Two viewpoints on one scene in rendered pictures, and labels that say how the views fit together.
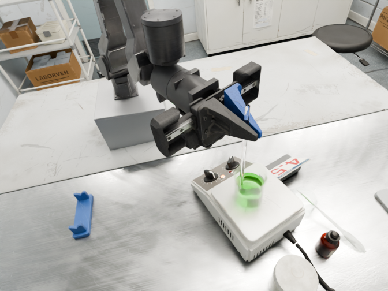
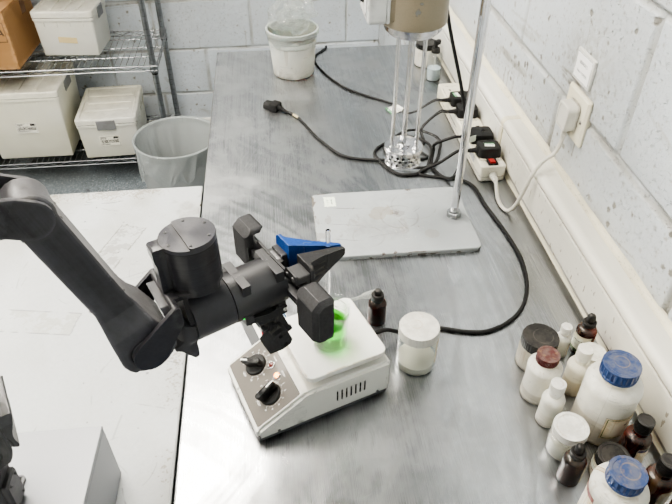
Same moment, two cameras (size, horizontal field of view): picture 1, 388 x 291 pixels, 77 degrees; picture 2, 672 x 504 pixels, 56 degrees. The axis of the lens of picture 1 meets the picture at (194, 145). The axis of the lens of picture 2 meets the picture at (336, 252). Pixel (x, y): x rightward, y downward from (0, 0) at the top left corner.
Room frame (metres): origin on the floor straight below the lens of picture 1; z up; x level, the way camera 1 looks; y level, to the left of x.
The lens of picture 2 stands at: (0.22, 0.50, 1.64)
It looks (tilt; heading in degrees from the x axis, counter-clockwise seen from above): 40 degrees down; 269
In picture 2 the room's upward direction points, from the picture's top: straight up
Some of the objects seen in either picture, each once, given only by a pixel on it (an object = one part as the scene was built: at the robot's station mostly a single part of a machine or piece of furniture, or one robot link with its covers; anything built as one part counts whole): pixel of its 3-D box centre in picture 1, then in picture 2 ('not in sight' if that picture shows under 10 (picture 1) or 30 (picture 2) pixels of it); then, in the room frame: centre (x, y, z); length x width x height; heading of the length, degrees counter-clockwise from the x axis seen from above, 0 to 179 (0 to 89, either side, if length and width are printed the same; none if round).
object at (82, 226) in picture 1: (81, 212); not in sight; (0.29, 0.26, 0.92); 0.10 x 0.03 x 0.04; 6
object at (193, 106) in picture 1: (217, 103); (282, 266); (0.27, -0.04, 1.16); 0.09 x 0.02 x 0.04; 123
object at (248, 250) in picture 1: (244, 200); (313, 364); (0.24, -0.08, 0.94); 0.22 x 0.13 x 0.08; 24
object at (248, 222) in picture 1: (254, 198); (330, 337); (0.22, -0.09, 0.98); 0.12 x 0.12 x 0.01; 24
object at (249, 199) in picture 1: (248, 187); (331, 325); (0.22, -0.08, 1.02); 0.06 x 0.05 x 0.08; 135
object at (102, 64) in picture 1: (119, 60); not in sight; (0.58, 0.15, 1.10); 0.09 x 0.07 x 0.06; 120
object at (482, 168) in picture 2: not in sight; (468, 126); (-0.11, -0.80, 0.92); 0.40 x 0.06 x 0.04; 95
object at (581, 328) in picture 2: not in sight; (585, 332); (-0.17, -0.13, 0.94); 0.03 x 0.03 x 0.08
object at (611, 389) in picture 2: not in sight; (608, 395); (-0.15, 0.00, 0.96); 0.07 x 0.07 x 0.13
